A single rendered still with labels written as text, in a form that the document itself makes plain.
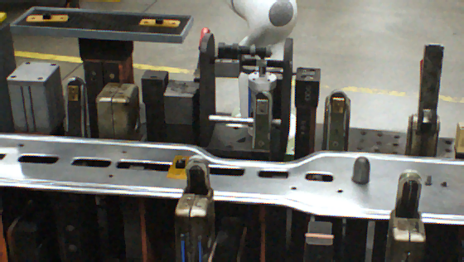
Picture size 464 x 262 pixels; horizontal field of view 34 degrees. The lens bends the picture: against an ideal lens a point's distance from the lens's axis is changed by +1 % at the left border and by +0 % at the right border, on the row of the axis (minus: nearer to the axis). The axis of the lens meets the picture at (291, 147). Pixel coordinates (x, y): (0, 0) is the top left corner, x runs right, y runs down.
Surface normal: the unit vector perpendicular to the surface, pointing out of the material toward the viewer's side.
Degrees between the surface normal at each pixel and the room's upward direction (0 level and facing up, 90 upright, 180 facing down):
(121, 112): 90
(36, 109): 90
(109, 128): 90
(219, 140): 0
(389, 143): 0
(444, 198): 0
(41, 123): 90
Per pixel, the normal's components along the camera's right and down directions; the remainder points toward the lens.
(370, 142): 0.04, -0.88
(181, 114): -0.07, 0.47
